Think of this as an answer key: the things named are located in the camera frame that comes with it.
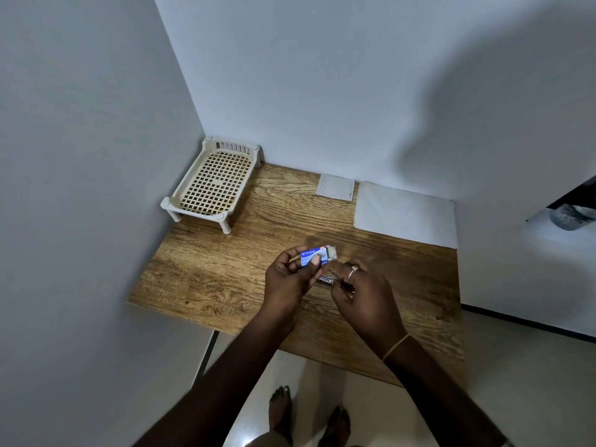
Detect person's right hand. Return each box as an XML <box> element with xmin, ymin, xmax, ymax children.
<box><xmin>329</xmin><ymin>261</ymin><xmax>412</xmax><ymax>360</ymax></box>

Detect person's left hand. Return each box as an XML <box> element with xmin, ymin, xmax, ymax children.
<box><xmin>264</xmin><ymin>246</ymin><xmax>325</xmax><ymax>323</ymax></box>

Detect small blue staple box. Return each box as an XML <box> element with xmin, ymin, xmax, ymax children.
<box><xmin>299</xmin><ymin>245</ymin><xmax>338</xmax><ymax>269</ymax></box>

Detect large white paper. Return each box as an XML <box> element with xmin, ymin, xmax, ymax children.
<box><xmin>353</xmin><ymin>181</ymin><xmax>459</xmax><ymax>250</ymax></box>

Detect small white paper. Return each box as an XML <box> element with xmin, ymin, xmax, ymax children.
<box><xmin>315</xmin><ymin>173</ymin><xmax>356</xmax><ymax>202</ymax></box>

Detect white plastic lattice tray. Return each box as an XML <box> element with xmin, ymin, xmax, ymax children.
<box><xmin>160</xmin><ymin>136</ymin><xmax>263</xmax><ymax>236</ymax></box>

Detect person's right forearm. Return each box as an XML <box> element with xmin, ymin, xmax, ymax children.
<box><xmin>384</xmin><ymin>336</ymin><xmax>513</xmax><ymax>447</ymax></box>

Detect person's left forearm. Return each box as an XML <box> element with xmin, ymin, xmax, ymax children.
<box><xmin>132</xmin><ymin>316</ymin><xmax>300</xmax><ymax>447</ymax></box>

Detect person's right foot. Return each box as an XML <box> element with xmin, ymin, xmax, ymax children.
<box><xmin>318</xmin><ymin>405</ymin><xmax>351</xmax><ymax>447</ymax></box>

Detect person's foot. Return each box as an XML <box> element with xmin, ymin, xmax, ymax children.
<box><xmin>318</xmin><ymin>405</ymin><xmax>351</xmax><ymax>447</ymax></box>
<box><xmin>268</xmin><ymin>385</ymin><xmax>295</xmax><ymax>446</ymax></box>

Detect person's left foot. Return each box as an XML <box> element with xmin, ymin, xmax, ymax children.
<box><xmin>268</xmin><ymin>385</ymin><xmax>295</xmax><ymax>446</ymax></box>

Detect yellow wrist thread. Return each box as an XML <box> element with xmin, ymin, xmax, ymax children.
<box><xmin>381</xmin><ymin>333</ymin><xmax>413</xmax><ymax>363</ymax></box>

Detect black table leg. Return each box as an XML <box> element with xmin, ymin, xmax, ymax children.
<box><xmin>192</xmin><ymin>330</ymin><xmax>220</xmax><ymax>390</ymax></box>

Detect olive trousers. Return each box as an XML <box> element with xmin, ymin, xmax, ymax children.
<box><xmin>245</xmin><ymin>430</ymin><xmax>292</xmax><ymax>447</ymax></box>

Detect grey round container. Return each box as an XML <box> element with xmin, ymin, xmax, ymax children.
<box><xmin>550</xmin><ymin>203</ymin><xmax>596</xmax><ymax>232</ymax></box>

